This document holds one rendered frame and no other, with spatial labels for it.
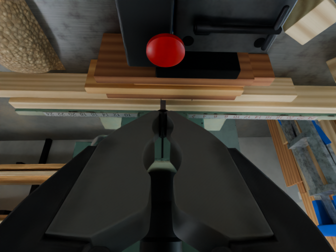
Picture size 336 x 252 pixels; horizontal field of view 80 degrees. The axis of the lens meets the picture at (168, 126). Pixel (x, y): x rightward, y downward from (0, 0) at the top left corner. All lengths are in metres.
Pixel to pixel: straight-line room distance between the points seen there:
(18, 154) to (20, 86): 3.06
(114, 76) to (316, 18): 0.24
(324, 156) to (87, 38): 1.03
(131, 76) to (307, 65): 0.29
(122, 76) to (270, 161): 2.76
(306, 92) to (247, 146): 2.48
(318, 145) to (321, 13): 0.88
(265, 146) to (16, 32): 2.88
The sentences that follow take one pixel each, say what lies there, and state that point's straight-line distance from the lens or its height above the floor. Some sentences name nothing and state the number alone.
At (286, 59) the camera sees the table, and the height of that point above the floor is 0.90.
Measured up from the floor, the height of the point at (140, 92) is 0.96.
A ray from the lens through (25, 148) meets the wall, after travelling 3.45.
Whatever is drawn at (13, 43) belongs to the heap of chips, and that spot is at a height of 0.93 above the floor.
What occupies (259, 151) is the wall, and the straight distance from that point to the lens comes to 2.94.
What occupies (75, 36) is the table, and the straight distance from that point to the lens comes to 0.34.
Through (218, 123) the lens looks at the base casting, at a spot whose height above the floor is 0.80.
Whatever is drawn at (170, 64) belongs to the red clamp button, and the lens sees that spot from 0.17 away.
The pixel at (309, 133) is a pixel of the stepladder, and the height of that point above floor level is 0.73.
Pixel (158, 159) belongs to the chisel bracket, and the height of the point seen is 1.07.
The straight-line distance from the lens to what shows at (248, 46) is 0.20.
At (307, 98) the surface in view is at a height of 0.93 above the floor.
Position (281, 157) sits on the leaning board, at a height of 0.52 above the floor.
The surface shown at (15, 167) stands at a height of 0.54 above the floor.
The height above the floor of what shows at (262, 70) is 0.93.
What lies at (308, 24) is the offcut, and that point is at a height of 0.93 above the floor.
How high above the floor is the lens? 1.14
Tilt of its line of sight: 28 degrees down
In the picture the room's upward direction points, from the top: 180 degrees counter-clockwise
